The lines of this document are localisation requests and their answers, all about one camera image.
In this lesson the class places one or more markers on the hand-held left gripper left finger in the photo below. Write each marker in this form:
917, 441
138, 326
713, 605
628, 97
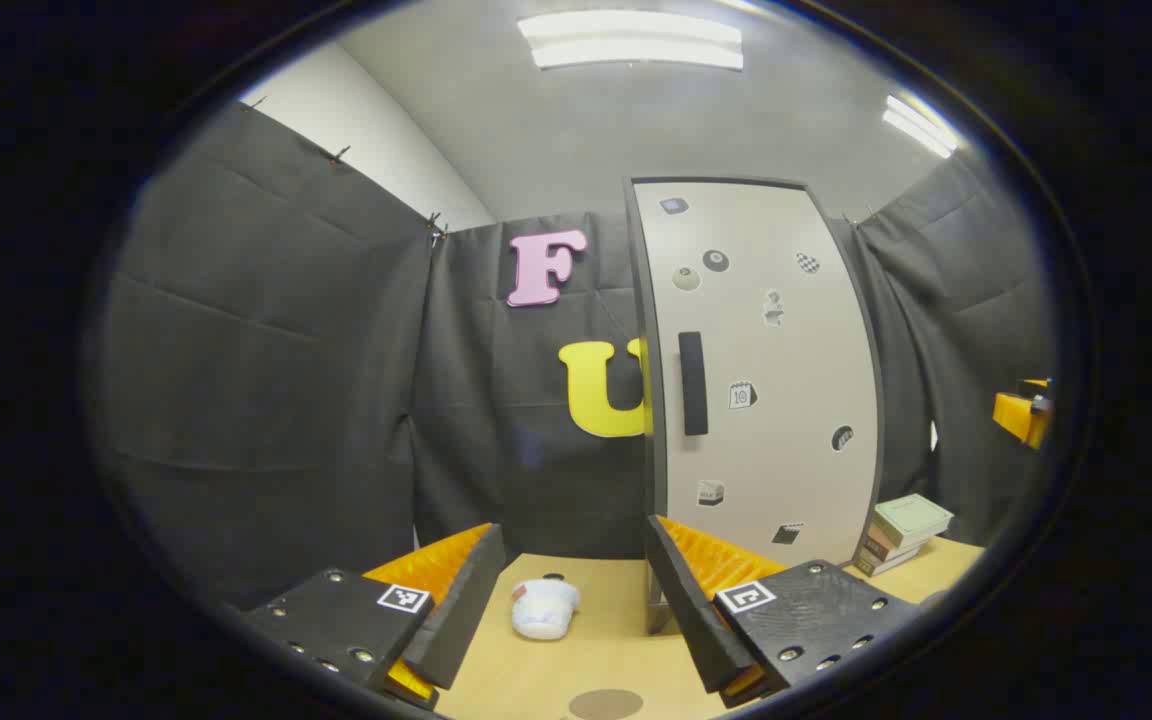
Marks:
456, 610

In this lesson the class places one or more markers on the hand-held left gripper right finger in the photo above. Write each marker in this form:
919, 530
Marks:
696, 620

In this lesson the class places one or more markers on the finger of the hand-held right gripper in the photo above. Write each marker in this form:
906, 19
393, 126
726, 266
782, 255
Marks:
1034, 385
1018, 418

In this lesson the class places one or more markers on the dark grey cabinet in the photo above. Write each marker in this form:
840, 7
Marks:
655, 490

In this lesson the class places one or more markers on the light grey cabinet door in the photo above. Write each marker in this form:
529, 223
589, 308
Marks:
786, 460

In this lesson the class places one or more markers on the pale green book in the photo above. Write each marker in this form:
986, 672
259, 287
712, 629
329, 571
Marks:
911, 518

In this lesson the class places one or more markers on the brown book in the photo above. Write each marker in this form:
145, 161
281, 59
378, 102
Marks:
886, 548

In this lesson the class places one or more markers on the beige book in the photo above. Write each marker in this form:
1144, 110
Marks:
881, 564

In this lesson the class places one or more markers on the black backdrop cloth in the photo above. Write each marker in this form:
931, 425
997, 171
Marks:
266, 380

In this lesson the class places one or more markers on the long ceiling light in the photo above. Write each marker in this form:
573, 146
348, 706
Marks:
631, 40

